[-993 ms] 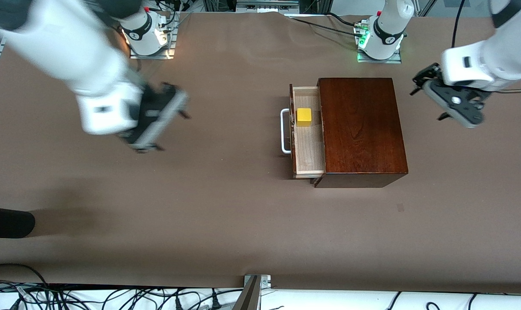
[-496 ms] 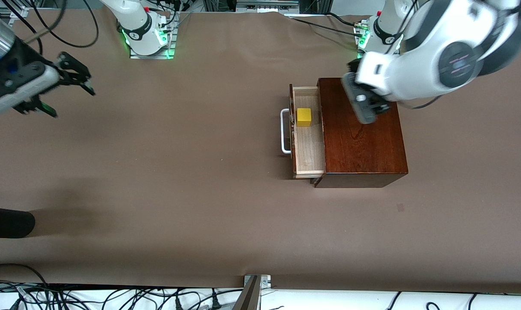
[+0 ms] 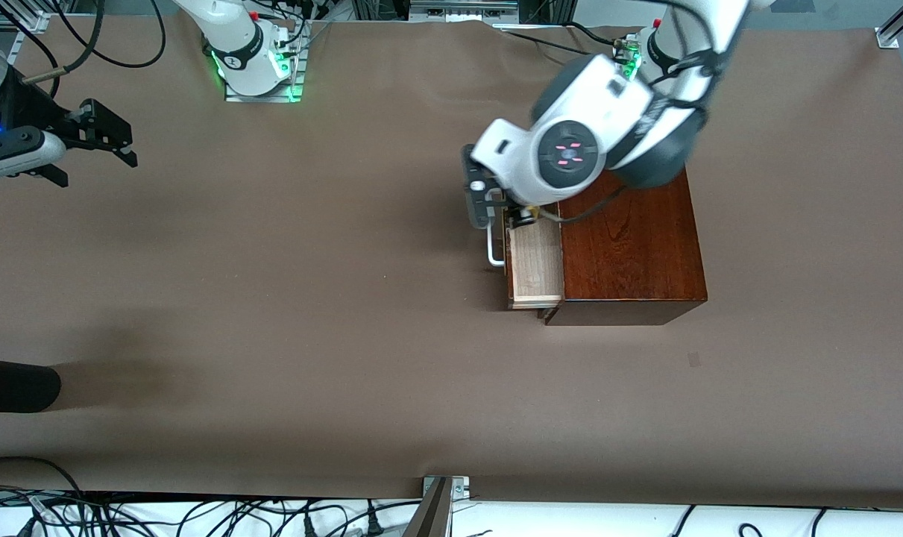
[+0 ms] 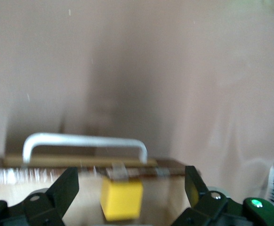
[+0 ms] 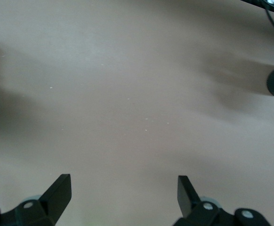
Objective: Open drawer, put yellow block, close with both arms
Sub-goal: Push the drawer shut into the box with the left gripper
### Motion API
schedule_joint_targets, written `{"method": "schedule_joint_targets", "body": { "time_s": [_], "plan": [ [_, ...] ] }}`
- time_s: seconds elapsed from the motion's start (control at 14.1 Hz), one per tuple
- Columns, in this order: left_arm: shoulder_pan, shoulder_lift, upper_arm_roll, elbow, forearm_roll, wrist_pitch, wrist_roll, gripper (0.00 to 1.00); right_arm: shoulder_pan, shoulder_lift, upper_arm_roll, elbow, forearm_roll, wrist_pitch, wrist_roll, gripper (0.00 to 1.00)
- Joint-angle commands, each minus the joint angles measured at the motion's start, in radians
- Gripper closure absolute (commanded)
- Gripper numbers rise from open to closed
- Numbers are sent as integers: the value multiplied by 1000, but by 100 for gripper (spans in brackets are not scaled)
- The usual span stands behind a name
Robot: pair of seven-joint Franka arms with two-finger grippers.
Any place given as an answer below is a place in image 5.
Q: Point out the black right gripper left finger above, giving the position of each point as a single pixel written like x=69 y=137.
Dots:
x=50 y=200

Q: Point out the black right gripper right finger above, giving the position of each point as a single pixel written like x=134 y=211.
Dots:
x=198 y=214

